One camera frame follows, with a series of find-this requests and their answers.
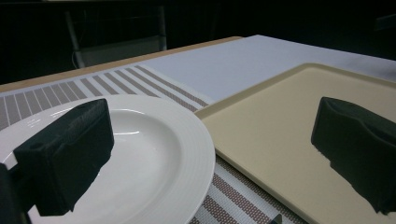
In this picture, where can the white tablecloth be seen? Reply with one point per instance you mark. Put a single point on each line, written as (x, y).
(249, 62)

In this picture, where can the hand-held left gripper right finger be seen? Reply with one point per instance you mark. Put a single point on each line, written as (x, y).
(358, 146)

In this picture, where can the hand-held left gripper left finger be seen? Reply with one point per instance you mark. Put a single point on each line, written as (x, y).
(62, 155)

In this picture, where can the metal stand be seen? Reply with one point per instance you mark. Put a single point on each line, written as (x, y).
(118, 46)

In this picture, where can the striped woven placemat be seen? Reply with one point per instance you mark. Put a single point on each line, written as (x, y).
(124, 82)

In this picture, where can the beige plastic tray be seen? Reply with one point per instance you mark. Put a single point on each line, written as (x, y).
(280, 130)

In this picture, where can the white ribbed plate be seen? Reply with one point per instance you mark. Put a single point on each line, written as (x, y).
(155, 161)

